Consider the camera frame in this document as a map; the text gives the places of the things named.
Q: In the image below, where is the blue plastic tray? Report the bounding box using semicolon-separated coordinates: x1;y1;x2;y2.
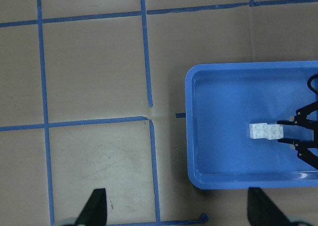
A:
184;61;318;190

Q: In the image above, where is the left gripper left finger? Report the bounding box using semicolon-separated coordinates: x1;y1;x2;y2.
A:
74;188;107;226

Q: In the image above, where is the brown paper mat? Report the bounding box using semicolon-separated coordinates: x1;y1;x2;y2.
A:
0;0;318;226

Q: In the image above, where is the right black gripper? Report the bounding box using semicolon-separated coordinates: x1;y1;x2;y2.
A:
276;101;318;169

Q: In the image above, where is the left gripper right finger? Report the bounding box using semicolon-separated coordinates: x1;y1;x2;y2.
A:
247;187;291;226

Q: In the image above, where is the white block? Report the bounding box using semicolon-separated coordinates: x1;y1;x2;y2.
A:
249;123;267;139
266;124;284;140

